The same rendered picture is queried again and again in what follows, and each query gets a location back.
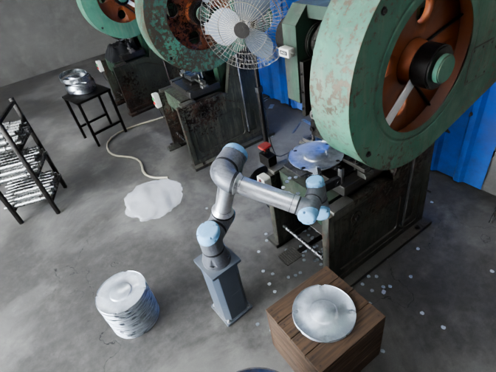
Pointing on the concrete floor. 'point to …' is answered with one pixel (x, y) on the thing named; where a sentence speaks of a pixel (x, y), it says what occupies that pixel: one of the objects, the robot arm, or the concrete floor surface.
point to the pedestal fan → (249, 22)
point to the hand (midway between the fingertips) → (318, 168)
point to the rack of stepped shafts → (24, 166)
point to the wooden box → (302, 358)
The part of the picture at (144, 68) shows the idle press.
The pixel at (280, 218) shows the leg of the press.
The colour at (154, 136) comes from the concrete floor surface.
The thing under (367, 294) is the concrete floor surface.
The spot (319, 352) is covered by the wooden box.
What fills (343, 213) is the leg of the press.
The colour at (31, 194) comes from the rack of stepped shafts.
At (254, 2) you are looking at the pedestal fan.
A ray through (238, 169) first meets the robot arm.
